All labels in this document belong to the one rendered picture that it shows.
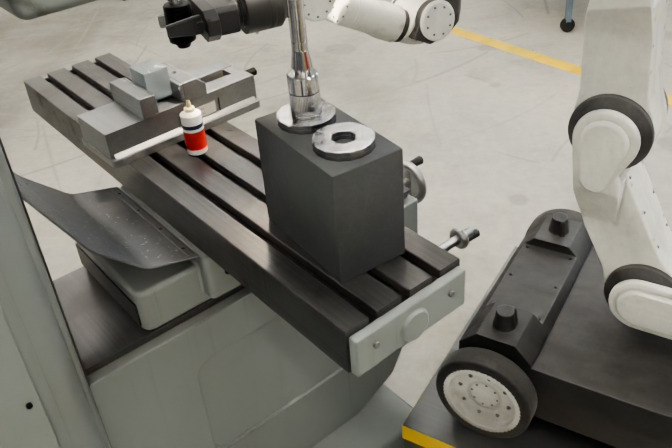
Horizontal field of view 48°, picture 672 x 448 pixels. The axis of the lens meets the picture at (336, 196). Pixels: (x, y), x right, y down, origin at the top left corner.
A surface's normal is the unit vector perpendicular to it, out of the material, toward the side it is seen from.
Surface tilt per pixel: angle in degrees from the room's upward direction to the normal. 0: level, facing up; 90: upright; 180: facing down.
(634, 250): 90
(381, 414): 0
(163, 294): 90
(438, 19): 83
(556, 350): 0
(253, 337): 90
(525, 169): 0
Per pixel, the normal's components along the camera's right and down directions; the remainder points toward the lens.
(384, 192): 0.55, 0.43
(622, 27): -0.37, 0.82
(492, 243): -0.07, -0.83
